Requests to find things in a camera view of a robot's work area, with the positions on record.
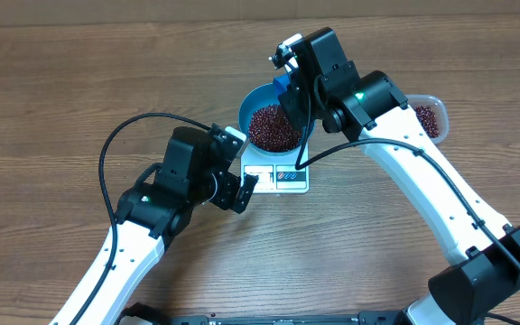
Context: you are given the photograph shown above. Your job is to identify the blue plastic measuring scoop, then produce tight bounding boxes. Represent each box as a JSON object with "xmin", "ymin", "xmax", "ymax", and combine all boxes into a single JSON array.
[{"xmin": 273, "ymin": 74, "xmax": 290, "ymax": 96}]

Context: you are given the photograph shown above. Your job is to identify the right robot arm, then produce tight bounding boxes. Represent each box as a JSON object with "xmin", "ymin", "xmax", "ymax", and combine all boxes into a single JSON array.
[{"xmin": 272, "ymin": 27, "xmax": 520, "ymax": 324}]

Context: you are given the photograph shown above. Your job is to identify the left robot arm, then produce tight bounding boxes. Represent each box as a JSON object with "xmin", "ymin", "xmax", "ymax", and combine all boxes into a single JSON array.
[{"xmin": 52, "ymin": 125, "xmax": 257, "ymax": 324}]

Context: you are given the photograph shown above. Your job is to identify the white digital kitchen scale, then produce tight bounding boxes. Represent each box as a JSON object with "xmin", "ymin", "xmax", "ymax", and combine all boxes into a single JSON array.
[{"xmin": 240, "ymin": 142, "xmax": 310, "ymax": 194}]

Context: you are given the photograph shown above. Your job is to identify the teal metal bowl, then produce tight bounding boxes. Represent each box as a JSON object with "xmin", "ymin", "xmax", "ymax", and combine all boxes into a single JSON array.
[{"xmin": 238, "ymin": 84, "xmax": 280, "ymax": 142}]

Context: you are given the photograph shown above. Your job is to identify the red adzuki beans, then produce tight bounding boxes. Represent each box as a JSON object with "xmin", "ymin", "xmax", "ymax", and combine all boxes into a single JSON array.
[{"xmin": 246, "ymin": 103, "xmax": 441, "ymax": 153}]

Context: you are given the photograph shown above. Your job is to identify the clear plastic food container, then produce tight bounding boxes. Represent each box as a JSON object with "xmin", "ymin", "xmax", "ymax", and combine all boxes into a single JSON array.
[{"xmin": 407, "ymin": 94, "xmax": 450, "ymax": 144}]

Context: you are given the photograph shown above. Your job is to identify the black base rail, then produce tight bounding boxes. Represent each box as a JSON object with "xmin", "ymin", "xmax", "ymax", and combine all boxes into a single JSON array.
[{"xmin": 115, "ymin": 302, "xmax": 485, "ymax": 325}]

